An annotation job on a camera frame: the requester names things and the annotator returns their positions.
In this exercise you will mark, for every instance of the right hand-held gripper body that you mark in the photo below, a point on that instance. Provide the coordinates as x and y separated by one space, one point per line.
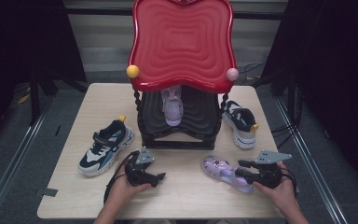
268 174

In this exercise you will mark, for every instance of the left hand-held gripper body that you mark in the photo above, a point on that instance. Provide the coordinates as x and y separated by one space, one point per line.
138 169

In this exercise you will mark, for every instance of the purple sandal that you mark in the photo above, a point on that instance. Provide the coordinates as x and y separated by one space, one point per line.
220 169
172 109

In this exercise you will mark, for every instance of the navy and white sneaker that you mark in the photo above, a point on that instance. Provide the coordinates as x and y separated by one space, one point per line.
105 149
242 124

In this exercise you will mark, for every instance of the red and black shoe rack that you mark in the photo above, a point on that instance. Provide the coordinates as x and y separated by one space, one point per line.
181 46

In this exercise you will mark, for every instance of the person's left hand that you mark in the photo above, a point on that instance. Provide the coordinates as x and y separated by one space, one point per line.
124 189

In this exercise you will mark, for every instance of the person's right hand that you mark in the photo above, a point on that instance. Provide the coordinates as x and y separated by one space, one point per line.
281 196

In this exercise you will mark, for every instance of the black curtain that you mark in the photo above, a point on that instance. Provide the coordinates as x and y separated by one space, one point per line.
332 77
21 46

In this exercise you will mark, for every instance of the black metal stand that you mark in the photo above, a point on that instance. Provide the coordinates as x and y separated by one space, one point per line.
34 96

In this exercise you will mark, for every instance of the yellow object on floor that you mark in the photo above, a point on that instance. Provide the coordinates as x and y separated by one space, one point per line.
23 99

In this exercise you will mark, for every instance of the metal floor rail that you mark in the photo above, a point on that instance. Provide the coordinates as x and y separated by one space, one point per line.
313 174
9 174

